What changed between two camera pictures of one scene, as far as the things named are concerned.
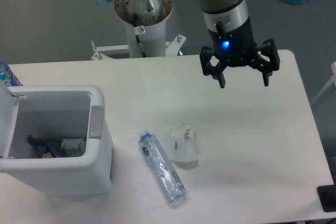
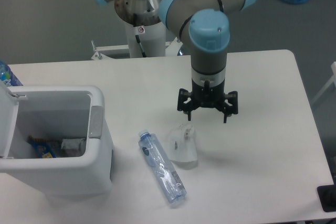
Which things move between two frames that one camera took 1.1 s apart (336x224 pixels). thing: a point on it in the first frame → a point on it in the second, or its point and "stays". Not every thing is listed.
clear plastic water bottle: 172,187 stays
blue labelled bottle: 7,75 stays
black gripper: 234,45 → 208,95
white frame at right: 333,80 stays
